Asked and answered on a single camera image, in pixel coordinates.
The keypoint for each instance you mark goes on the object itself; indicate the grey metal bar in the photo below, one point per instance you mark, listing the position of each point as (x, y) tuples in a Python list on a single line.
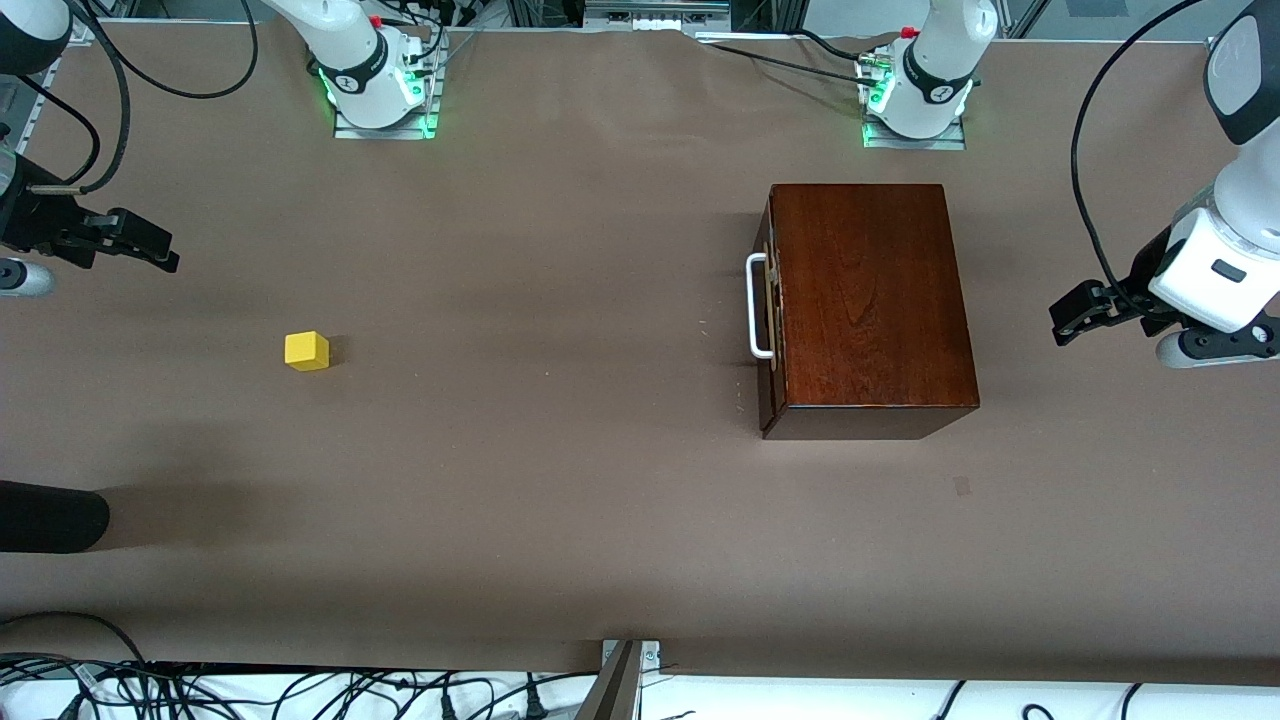
[(612, 695)]

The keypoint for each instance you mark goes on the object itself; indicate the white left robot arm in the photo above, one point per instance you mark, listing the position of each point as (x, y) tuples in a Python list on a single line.
[(940, 60)]

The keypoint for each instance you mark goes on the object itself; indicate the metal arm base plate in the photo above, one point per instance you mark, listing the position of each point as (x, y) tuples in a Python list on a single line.
[(915, 143), (385, 133)]

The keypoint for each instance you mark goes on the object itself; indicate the yellow wooden block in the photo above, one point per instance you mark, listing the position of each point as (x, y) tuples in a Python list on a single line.
[(306, 351)]

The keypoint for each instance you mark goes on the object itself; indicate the black cylindrical object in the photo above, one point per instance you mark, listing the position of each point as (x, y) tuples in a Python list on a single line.
[(50, 517)]

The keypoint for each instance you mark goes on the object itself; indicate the silver metal bracket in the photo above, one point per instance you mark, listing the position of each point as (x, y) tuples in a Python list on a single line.
[(650, 655)]

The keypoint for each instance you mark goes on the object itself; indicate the brown table cover sheet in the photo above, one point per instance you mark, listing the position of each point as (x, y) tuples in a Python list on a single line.
[(500, 500)]

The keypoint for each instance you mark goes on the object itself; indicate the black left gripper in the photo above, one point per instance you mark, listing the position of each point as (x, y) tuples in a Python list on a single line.
[(1141, 281)]

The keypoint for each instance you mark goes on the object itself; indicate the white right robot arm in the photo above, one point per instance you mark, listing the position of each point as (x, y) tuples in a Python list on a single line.
[(350, 55)]

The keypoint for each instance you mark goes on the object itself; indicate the dark brown wooden cabinet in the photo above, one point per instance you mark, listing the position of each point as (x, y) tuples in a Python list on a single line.
[(870, 300)]

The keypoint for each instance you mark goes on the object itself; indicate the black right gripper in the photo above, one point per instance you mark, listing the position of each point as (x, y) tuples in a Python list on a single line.
[(30, 222)]

